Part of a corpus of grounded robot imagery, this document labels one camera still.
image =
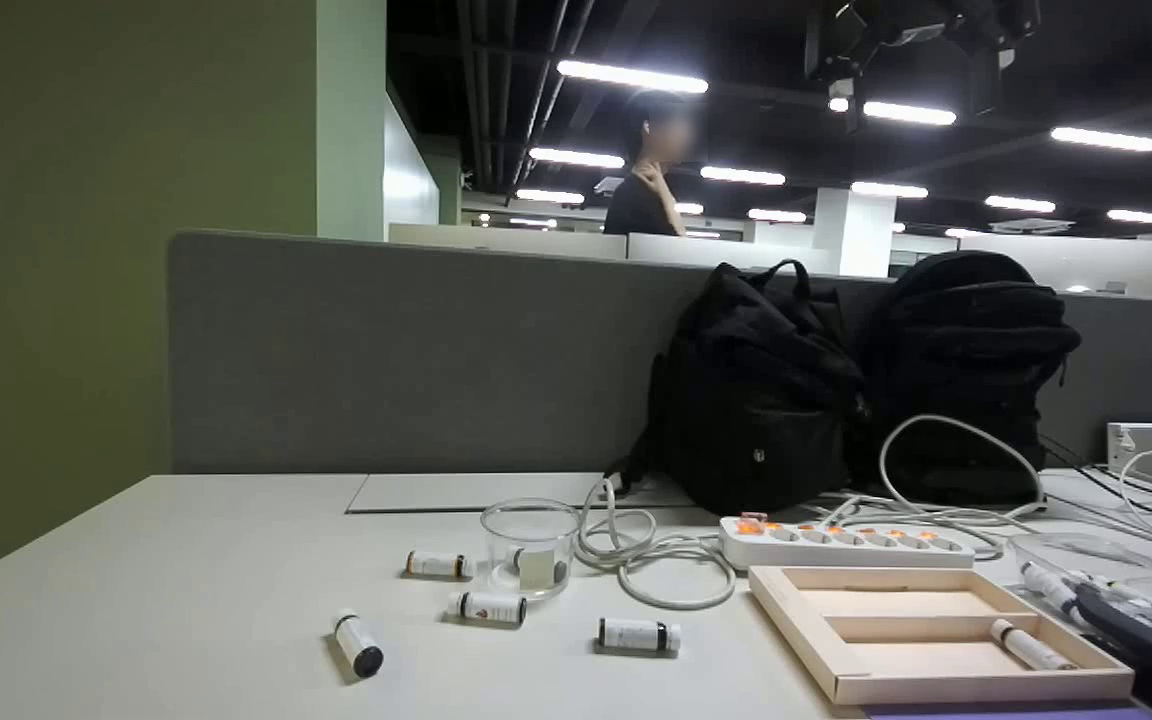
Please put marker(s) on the person in black shirt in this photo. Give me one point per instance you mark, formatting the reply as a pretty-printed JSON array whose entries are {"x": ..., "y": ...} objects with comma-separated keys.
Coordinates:
[{"x": 644, "y": 202}]

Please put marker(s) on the clear plastic cup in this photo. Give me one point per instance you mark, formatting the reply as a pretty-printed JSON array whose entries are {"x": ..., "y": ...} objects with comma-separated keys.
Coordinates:
[{"x": 528, "y": 520}]

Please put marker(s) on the left black backpack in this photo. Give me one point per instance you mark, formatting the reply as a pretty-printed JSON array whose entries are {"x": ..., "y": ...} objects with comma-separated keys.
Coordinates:
[{"x": 752, "y": 395}]

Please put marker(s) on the black backpack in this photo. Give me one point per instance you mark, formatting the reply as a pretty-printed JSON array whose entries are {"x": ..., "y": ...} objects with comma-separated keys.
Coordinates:
[
  {"x": 752, "y": 395},
  {"x": 952, "y": 360}
]

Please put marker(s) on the white multi-socket power strip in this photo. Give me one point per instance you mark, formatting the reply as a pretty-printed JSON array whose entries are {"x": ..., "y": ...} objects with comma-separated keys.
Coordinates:
[{"x": 873, "y": 547}]

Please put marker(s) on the white roll far left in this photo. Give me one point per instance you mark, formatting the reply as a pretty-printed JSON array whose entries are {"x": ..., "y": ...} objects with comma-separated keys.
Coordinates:
[{"x": 436, "y": 566}]

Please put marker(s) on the white roll centre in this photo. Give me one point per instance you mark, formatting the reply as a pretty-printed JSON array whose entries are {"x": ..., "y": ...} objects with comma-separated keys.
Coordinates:
[{"x": 506, "y": 610}]

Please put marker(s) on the white roll front right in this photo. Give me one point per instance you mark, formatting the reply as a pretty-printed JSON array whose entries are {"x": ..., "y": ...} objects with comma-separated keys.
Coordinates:
[{"x": 640, "y": 639}]

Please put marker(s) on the grey office partition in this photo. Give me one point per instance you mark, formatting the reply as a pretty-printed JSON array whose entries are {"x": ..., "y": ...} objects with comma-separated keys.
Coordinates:
[{"x": 387, "y": 357}]

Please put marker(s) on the white roll front left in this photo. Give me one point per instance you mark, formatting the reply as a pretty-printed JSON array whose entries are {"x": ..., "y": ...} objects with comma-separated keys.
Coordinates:
[{"x": 361, "y": 652}]

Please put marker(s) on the right black backpack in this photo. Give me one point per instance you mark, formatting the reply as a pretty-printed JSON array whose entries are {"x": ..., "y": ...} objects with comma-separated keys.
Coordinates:
[{"x": 952, "y": 360}]

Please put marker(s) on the wooden compartment tray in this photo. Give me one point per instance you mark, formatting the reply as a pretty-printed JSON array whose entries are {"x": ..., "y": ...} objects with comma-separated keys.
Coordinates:
[{"x": 924, "y": 639}]

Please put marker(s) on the white roll inside tray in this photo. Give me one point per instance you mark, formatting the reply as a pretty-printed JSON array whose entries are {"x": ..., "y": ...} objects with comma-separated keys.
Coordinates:
[{"x": 1022, "y": 644}]

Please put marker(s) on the white roll near cable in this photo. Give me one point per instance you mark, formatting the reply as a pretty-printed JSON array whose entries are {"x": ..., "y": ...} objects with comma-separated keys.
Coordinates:
[{"x": 541, "y": 566}]

